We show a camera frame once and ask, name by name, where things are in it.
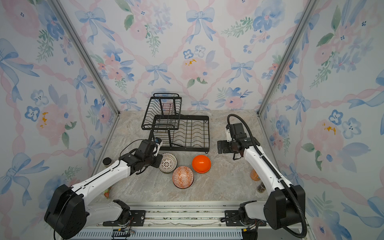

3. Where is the black corrugated cable conduit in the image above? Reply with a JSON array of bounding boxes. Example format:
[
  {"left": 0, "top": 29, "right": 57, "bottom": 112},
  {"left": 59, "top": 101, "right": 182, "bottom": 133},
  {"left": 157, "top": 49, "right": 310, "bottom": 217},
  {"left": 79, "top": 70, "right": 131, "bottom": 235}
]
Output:
[{"left": 226, "top": 113, "right": 308, "bottom": 239}]

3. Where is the aluminium left corner post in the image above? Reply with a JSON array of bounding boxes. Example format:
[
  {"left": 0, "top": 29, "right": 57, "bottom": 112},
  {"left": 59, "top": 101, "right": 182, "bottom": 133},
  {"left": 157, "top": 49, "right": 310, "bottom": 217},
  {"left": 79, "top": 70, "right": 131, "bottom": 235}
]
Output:
[{"left": 48, "top": 1, "right": 120, "bottom": 116}]

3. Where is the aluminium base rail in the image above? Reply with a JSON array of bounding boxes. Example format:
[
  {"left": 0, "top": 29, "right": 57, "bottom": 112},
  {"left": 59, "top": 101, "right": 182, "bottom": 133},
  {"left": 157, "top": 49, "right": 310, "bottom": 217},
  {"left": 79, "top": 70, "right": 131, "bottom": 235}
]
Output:
[{"left": 74, "top": 201, "right": 295, "bottom": 240}]

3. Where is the white brown patterned bowl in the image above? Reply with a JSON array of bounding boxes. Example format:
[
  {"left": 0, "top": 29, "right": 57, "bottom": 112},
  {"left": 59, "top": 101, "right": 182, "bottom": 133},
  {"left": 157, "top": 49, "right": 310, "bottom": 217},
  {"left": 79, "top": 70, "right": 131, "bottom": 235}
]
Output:
[{"left": 159, "top": 153, "right": 178, "bottom": 174}]

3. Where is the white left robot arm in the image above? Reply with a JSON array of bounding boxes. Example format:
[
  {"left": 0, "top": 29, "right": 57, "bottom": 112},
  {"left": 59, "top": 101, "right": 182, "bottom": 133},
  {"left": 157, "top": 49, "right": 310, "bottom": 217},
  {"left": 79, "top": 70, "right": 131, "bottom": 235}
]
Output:
[{"left": 44, "top": 138, "right": 163, "bottom": 240}]

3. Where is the aluminium corner post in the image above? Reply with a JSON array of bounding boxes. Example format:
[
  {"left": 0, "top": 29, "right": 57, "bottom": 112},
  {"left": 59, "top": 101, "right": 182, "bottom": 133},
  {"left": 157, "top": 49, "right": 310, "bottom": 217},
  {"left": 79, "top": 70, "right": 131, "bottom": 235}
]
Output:
[
  {"left": 257, "top": 0, "right": 318, "bottom": 117},
  {"left": 48, "top": 1, "right": 120, "bottom": 116}
]

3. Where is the dark spice jar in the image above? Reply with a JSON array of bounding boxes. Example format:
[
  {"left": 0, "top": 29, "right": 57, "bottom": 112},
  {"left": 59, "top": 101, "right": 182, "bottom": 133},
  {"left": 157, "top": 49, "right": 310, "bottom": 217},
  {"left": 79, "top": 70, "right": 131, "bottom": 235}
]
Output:
[{"left": 257, "top": 182, "right": 266, "bottom": 193}]

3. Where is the aluminium right corner post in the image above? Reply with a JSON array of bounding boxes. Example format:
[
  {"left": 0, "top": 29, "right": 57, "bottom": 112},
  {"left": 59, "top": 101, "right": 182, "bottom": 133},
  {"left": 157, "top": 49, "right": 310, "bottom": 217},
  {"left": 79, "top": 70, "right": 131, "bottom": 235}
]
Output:
[{"left": 257, "top": 0, "right": 318, "bottom": 117}]

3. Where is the black wire dish rack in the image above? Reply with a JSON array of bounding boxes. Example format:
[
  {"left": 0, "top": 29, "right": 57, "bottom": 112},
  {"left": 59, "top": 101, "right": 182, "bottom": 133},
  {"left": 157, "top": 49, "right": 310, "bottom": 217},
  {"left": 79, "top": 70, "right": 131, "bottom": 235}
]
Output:
[{"left": 142, "top": 93, "right": 210, "bottom": 154}]

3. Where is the black lid jar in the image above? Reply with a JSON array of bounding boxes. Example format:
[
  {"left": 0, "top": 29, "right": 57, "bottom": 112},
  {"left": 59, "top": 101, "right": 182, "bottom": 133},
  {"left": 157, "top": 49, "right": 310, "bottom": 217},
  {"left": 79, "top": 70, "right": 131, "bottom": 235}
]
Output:
[{"left": 103, "top": 157, "right": 113, "bottom": 168}]

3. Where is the red patterned ceramic bowl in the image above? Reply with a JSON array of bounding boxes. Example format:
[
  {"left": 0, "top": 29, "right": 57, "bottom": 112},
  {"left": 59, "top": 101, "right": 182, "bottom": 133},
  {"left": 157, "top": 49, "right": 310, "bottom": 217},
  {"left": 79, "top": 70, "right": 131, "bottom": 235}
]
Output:
[{"left": 172, "top": 166, "right": 194, "bottom": 189}]

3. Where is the orange plastic bowl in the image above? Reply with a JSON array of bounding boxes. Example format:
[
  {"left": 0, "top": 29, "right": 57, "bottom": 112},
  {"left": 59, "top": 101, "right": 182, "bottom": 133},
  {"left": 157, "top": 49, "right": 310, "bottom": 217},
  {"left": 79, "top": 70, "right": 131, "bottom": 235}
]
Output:
[{"left": 192, "top": 155, "right": 212, "bottom": 174}]

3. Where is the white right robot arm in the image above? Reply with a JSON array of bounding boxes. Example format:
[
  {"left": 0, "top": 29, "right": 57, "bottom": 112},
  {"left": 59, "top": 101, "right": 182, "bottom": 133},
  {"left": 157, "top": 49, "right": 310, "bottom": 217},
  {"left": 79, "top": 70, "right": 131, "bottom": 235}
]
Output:
[{"left": 217, "top": 138, "right": 307, "bottom": 238}]

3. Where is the green packet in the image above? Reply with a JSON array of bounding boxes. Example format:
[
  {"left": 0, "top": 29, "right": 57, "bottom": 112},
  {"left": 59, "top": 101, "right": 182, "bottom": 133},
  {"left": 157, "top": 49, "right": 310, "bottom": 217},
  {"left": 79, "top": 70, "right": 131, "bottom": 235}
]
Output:
[{"left": 104, "top": 187, "right": 111, "bottom": 199}]

